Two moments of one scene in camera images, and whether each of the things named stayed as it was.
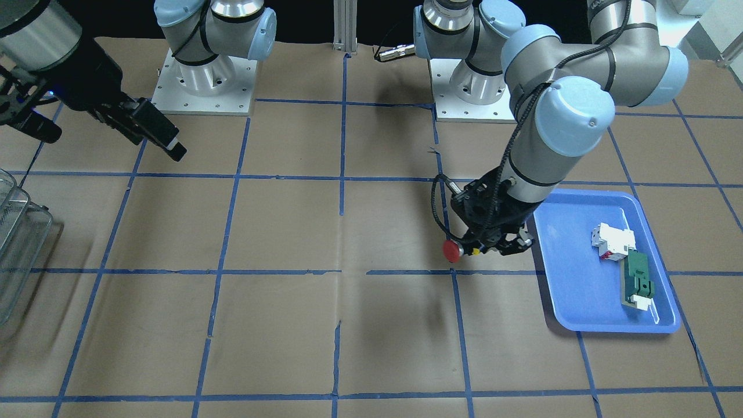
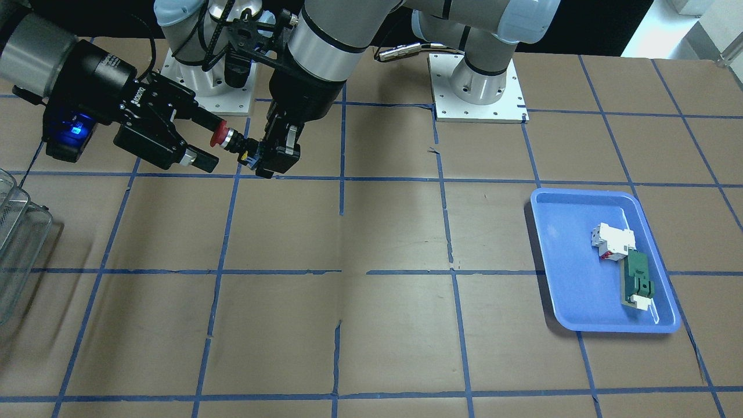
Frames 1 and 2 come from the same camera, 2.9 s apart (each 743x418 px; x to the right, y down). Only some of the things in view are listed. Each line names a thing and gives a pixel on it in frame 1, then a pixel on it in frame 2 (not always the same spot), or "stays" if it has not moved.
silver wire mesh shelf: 24,229 stays
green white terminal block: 637,288 stays
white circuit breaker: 613,243 stays
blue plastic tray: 585,289 stays
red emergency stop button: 451,251 → 233,141
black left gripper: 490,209 → 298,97
